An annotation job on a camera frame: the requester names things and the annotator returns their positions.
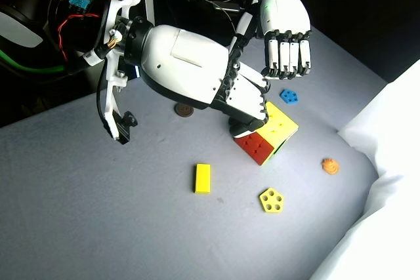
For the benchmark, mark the yellow pentagon block with holes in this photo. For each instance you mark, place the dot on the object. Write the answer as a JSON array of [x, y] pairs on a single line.
[[264, 198]]

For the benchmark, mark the orange swirl toy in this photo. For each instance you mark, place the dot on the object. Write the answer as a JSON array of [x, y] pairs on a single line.
[[330, 167]]

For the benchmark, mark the brown round disc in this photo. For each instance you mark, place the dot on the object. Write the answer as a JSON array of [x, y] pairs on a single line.
[[182, 111]]

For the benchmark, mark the multicolour puzzle cube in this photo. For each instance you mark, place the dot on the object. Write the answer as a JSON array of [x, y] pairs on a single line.
[[279, 126]]

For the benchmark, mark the white cloth sheet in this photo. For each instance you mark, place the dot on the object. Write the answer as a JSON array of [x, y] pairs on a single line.
[[393, 162]]

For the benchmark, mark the grey table cloth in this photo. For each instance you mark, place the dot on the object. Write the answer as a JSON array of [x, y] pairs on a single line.
[[98, 211]]

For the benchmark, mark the black backdrop cloth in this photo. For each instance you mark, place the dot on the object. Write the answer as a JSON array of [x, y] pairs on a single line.
[[361, 14]]

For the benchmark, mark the yellow rectangular block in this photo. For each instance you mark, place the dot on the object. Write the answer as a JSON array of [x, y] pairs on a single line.
[[202, 178]]

